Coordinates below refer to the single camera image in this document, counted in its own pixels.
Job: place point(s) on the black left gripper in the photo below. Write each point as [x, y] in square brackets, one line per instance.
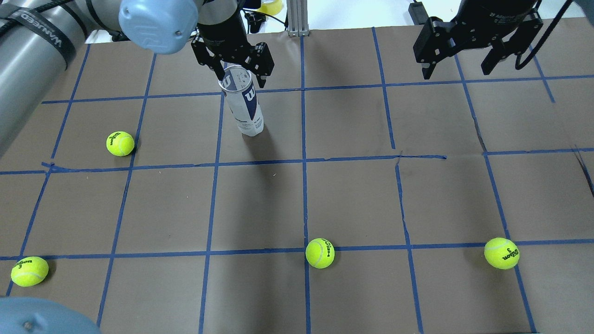
[226, 31]

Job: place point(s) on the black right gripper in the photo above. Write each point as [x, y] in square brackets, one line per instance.
[493, 13]

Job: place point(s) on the white blue tennis ball can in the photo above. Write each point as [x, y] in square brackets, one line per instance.
[238, 88]

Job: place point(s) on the tennis ball near far base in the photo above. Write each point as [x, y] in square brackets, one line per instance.
[120, 143]

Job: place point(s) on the tennis ball base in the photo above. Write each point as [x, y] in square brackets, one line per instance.
[501, 253]
[120, 143]

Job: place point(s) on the tennis ball table centre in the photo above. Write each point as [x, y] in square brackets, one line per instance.
[320, 253]

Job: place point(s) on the tennis ball far corner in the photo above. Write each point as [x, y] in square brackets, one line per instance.
[29, 271]

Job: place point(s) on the yellow tape roll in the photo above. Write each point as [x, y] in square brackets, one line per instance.
[271, 7]

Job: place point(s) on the black power adapter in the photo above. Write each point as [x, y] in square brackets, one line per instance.
[417, 12]

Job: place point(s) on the aluminium frame post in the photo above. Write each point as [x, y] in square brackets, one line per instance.
[297, 15]

